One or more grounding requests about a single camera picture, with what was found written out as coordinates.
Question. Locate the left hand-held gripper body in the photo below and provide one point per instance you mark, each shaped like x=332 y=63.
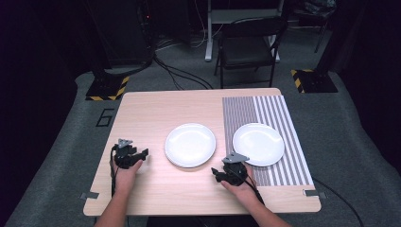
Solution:
x=124 y=156

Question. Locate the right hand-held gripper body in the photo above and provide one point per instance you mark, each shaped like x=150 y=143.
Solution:
x=235 y=173

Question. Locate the white round plate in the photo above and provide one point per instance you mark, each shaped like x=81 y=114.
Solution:
x=189 y=166
x=258 y=143
x=190 y=143

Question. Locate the person's right hand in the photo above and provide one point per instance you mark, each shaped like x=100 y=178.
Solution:
x=244 y=192

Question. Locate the person's left hand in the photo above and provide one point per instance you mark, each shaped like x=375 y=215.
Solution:
x=126 y=179

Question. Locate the grey tape strip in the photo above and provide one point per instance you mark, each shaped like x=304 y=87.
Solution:
x=90 y=195
x=313 y=193

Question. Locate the hazard-striped black stand base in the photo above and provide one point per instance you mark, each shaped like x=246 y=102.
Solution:
x=315 y=81
x=107 y=90

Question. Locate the striped woven placemat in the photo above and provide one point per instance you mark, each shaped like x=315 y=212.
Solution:
x=274 y=107

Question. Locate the black folding chair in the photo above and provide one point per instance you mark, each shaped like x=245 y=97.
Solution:
x=249 y=47

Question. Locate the dark stool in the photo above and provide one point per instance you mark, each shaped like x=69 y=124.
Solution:
x=318 y=15

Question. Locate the white desk frame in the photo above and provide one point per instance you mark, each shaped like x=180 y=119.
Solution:
x=209 y=38

